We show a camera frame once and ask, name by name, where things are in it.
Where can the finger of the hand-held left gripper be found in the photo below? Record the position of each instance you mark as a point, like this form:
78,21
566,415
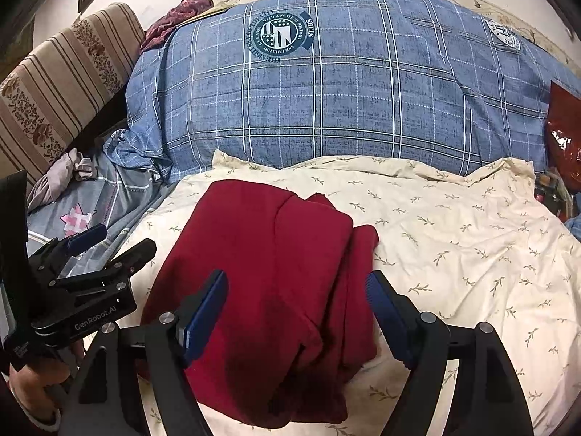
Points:
86,236
136,254

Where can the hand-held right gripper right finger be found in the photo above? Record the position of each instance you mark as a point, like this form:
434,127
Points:
386,313

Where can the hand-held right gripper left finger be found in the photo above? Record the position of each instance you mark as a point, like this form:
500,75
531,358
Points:
204,313

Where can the dark red garment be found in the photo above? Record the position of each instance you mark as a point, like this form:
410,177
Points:
263,245

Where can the person's left hand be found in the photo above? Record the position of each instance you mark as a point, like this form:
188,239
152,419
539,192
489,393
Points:
41,386

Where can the grey star print sheet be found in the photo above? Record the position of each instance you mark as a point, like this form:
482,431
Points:
131,200

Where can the pinkish grey cloth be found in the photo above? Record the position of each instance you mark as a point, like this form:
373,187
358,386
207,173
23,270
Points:
59,177

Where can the cream floral bed sheet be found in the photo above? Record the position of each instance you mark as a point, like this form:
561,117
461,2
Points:
454,245

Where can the striped floral sofa cushion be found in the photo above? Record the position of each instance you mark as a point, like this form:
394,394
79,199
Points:
54,86

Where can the multicoloured patterned cloth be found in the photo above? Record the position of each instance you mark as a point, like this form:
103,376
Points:
551,190

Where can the blue fabric item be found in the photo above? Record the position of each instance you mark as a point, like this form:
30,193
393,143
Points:
574,229

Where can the blue plaid quilt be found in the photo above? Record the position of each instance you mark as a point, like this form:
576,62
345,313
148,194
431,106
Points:
363,100

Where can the maroon crumpled cloth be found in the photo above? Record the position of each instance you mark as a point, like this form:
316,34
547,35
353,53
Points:
177,18

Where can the red plastic bag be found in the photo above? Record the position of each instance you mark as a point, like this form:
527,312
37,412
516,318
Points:
565,122

